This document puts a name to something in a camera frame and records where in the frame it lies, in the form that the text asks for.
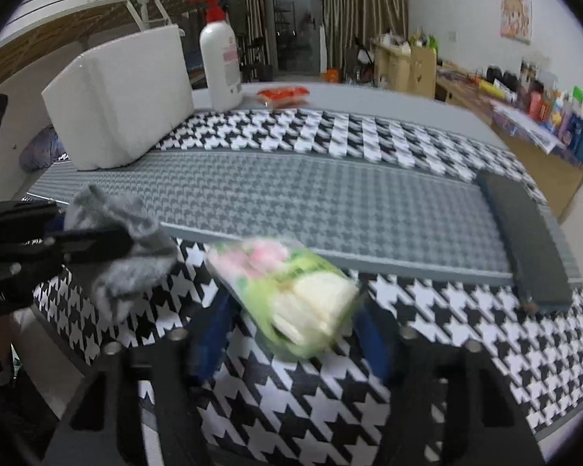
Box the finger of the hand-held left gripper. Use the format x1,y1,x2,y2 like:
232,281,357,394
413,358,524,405
0,228,133,280
0,200,73,240

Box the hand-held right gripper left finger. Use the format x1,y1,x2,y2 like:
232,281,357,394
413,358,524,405
44,296,235,466

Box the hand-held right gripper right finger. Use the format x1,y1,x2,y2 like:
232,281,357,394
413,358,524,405
354,302,548,466

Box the grey sock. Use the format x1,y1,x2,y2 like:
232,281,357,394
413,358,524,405
63,184,178,324

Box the green plastic packet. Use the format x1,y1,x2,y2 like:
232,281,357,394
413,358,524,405
205,237,361,360

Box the white foam box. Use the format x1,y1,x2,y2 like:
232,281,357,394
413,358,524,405
41,24,195,172

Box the blue plaid quilt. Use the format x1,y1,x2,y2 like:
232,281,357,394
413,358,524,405
19,125,65,174

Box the houndstooth patterned mat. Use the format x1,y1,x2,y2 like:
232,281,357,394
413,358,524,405
17,107,583,466

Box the dark grey case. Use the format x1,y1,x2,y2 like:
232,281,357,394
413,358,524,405
476,170,575,315

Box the grey metal bunk bed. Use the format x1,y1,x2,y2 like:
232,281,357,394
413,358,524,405
0,0,195,94

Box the white pump bottle red cap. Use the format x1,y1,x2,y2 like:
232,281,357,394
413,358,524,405
189,0,244,113

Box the light wooden desk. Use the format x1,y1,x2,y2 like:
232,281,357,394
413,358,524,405
435,65,583,225
372,39,412,91

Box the red snack packet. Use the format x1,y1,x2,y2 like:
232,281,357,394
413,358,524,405
257,85,311,108

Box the printed paper sheets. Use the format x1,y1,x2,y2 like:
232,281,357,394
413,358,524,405
490,102,565,154

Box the wooden chair with smiley cutout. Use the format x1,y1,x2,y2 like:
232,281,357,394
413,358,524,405
408,43,438,101

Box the dark hanging garment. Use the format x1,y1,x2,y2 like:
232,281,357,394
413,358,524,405
218,0,250,40

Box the black headphones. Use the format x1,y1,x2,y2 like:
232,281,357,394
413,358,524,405
486,65,518,91

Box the row of toiletry bottles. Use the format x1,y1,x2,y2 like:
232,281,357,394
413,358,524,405
520,58,583,167

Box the glass balcony door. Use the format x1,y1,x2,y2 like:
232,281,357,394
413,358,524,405
260,0,327,78

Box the cartoon wall poster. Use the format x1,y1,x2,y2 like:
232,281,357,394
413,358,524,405
499,0,534,45

